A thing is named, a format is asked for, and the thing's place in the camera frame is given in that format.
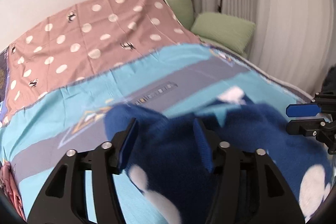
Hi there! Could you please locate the blue fleece star garment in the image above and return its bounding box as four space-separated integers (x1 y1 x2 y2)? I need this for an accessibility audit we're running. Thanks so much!
104 91 334 223

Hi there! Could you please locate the pink crumpled garment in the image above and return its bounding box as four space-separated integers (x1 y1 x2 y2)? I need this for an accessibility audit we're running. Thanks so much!
1 161 26 221

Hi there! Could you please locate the light blue grey bedsheet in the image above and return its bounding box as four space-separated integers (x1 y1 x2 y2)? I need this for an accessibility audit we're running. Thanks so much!
1 44 309 215

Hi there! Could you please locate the green pillow near edge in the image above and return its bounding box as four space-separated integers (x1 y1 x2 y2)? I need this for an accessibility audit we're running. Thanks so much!
191 12 256 54

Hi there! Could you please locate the white curtain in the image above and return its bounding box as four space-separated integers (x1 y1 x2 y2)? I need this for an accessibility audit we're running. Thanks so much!
194 0 335 94

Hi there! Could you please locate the green pillow upright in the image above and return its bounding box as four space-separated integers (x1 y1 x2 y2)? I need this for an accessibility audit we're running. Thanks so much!
166 0 195 30

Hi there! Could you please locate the purple patterned pillow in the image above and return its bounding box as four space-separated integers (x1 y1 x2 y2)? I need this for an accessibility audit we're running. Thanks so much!
0 47 9 122

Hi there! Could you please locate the pink polka dot blanket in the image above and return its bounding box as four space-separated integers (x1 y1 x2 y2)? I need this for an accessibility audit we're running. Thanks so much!
1 0 199 122

